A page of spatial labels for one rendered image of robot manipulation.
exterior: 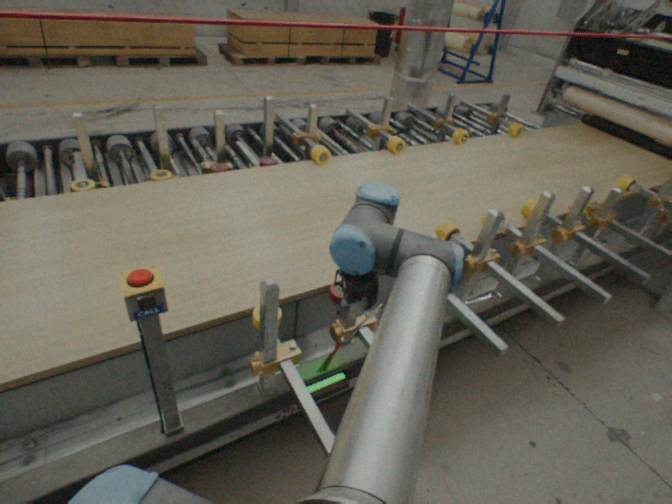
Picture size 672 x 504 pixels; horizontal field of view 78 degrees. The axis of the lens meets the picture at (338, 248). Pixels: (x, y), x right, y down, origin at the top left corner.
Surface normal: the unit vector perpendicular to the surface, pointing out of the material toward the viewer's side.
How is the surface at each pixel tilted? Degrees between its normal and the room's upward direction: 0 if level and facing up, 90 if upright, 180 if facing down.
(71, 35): 90
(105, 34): 90
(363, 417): 31
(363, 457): 18
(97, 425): 0
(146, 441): 0
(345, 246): 90
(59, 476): 0
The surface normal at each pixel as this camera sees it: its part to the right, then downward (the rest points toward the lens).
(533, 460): 0.12, -0.79
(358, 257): -0.41, 0.51
